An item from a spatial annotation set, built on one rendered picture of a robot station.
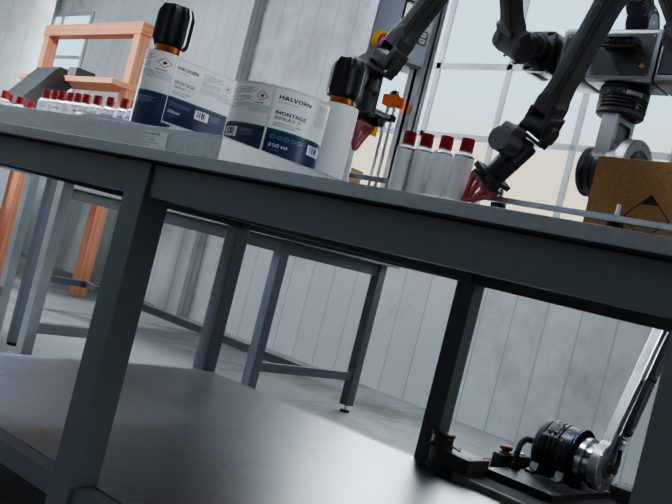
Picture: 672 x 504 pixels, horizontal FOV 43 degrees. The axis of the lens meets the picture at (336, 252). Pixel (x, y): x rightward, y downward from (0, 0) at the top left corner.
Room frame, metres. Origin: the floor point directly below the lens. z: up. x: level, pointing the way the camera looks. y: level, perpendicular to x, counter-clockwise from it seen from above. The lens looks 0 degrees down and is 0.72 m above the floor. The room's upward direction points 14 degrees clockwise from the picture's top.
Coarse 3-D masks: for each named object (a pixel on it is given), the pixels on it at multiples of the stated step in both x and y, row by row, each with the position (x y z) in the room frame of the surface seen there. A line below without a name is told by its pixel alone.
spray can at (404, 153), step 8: (408, 136) 2.16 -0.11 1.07; (416, 136) 2.17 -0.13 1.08; (408, 144) 2.16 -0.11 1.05; (400, 152) 2.15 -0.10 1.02; (408, 152) 2.15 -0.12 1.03; (400, 160) 2.15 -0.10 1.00; (408, 160) 2.15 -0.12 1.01; (392, 168) 2.17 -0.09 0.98; (400, 168) 2.15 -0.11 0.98; (408, 168) 2.15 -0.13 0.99; (392, 176) 2.16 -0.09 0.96; (400, 176) 2.15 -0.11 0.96; (392, 184) 2.15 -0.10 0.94; (400, 184) 2.15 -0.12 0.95
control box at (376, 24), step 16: (384, 0) 2.30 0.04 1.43; (400, 0) 2.31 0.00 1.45; (416, 0) 2.32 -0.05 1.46; (368, 16) 2.37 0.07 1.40; (384, 16) 2.30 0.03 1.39; (400, 16) 2.31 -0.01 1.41; (368, 32) 2.32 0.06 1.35; (384, 32) 2.30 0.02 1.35; (368, 48) 2.30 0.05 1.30; (416, 48) 2.33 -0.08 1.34; (416, 64) 2.33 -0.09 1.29
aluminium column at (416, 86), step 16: (432, 32) 2.34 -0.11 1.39; (432, 48) 2.36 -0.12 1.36; (432, 64) 2.37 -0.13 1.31; (416, 80) 2.34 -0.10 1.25; (416, 96) 2.34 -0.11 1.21; (400, 112) 2.36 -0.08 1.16; (416, 112) 2.36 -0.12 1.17; (400, 128) 2.36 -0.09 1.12; (416, 128) 2.37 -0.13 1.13; (400, 144) 2.34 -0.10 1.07; (384, 176) 2.36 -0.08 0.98
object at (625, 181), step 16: (608, 160) 2.03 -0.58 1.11; (624, 160) 2.00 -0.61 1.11; (640, 160) 1.97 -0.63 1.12; (608, 176) 2.02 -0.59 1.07; (624, 176) 1.99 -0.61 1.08; (640, 176) 1.97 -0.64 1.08; (656, 176) 1.94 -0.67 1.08; (592, 192) 2.04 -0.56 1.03; (608, 192) 2.01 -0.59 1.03; (624, 192) 1.99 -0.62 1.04; (640, 192) 1.96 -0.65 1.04; (656, 192) 1.93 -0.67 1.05; (592, 208) 2.04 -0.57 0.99; (608, 208) 2.01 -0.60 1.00; (624, 208) 1.98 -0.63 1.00; (640, 208) 1.95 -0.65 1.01; (656, 208) 1.93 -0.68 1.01; (624, 224) 1.97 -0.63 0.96
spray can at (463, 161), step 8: (464, 144) 2.05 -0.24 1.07; (472, 144) 2.05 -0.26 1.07; (464, 152) 2.05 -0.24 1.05; (472, 152) 2.06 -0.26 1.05; (456, 160) 2.05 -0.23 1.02; (464, 160) 2.04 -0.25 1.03; (472, 160) 2.05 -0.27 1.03; (456, 168) 2.04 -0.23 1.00; (464, 168) 2.04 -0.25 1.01; (472, 168) 2.06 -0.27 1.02; (456, 176) 2.04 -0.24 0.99; (464, 176) 2.04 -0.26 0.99; (448, 184) 2.05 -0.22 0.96; (456, 184) 2.04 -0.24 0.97; (464, 184) 2.04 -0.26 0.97; (448, 192) 2.05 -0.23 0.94; (456, 192) 2.04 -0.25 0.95
